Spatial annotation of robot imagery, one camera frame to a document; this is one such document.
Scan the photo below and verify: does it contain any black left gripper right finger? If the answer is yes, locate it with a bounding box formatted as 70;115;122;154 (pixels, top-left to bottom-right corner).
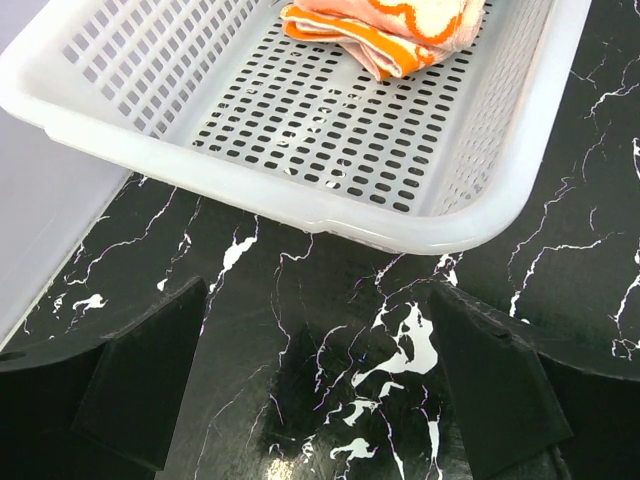
429;284;639;479

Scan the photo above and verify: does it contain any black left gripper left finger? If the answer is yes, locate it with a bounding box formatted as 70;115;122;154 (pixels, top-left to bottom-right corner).
1;278;207;479

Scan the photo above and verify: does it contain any orange white towel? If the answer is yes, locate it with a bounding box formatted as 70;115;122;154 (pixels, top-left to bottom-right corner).
280;0;485;82

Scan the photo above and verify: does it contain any white perforated plastic basket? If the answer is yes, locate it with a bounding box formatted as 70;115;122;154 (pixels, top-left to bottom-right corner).
1;1;590;255

